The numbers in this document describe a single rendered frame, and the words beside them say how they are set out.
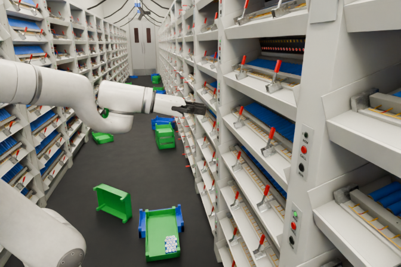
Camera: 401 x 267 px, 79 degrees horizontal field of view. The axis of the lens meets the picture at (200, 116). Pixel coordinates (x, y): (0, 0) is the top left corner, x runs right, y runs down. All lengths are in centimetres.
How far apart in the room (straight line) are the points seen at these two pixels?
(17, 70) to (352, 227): 72
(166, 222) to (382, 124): 153
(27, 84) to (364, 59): 66
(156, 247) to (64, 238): 104
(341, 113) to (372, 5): 19
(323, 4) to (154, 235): 158
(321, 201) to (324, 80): 26
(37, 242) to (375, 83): 81
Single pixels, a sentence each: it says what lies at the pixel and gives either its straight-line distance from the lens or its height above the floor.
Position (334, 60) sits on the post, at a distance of 50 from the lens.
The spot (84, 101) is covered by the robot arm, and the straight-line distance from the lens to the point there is 68.
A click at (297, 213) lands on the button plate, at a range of 66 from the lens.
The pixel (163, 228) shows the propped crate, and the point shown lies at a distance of 179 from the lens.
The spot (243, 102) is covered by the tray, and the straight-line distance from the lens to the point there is 120.
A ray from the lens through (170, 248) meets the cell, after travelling 166.
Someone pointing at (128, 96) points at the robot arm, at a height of 109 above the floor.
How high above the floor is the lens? 124
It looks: 17 degrees down
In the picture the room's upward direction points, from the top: straight up
